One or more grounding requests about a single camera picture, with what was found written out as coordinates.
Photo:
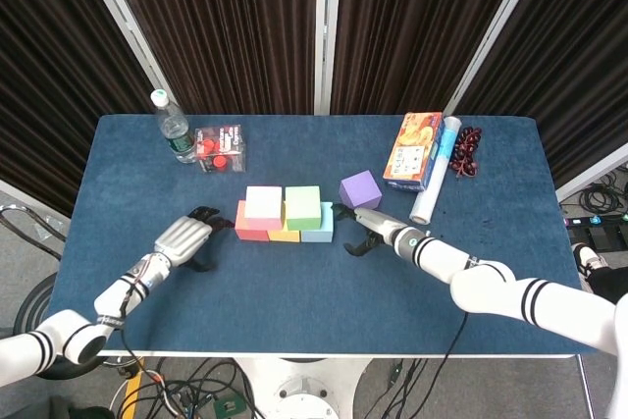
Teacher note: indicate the dark brown pleated curtain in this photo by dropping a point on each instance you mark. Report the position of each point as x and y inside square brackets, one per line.
[417, 21]
[579, 46]
[221, 21]
[44, 70]

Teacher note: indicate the pink cube block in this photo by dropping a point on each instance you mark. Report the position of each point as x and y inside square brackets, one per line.
[263, 205]

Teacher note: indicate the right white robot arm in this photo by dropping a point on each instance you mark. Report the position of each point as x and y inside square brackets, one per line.
[490, 281]

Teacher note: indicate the clear plastic water bottle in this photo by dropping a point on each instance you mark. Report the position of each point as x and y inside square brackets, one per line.
[176, 137]

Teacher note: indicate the yellow cube block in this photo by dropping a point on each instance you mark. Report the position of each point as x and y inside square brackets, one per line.
[284, 236]

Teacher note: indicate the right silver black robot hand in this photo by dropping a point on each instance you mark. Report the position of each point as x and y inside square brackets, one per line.
[375, 225]

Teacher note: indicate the red cube block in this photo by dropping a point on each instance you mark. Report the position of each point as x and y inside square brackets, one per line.
[245, 232]

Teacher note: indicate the green cube block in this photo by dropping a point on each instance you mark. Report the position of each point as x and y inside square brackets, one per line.
[303, 205]

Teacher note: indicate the white table frame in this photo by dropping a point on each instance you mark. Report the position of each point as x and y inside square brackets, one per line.
[294, 355]

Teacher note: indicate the clear box with red stoppers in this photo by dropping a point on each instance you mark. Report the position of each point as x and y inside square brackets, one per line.
[221, 149]

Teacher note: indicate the green socket box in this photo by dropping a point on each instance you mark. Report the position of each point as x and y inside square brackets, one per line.
[228, 406]

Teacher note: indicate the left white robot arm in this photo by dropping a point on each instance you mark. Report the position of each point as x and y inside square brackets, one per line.
[73, 321]

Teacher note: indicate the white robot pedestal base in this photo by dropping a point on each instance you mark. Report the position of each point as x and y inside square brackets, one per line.
[304, 389]

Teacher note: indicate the plastic wrap roll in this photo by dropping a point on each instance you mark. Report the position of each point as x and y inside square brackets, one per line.
[432, 188]

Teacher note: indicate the white partition post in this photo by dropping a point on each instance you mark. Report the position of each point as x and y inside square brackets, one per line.
[495, 31]
[328, 31]
[122, 16]
[593, 171]

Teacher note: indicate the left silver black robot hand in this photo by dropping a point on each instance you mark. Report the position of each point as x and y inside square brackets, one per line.
[184, 237]

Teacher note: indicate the purple cube block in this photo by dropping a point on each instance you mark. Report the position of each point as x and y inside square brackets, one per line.
[360, 191]

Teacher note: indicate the blue fabric table cover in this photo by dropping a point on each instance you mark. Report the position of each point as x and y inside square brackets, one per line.
[314, 301]

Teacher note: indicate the light blue cube block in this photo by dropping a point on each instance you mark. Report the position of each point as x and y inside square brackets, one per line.
[324, 232]

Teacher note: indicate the black trouser leg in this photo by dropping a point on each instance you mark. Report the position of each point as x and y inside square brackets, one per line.
[611, 284]

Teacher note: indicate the dark red grape bunch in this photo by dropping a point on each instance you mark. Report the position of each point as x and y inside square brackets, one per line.
[466, 144]

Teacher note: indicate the white black sneaker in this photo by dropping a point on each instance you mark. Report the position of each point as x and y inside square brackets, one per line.
[586, 259]

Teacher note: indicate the blue orange cookie box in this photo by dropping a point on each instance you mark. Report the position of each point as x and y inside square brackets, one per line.
[412, 149]

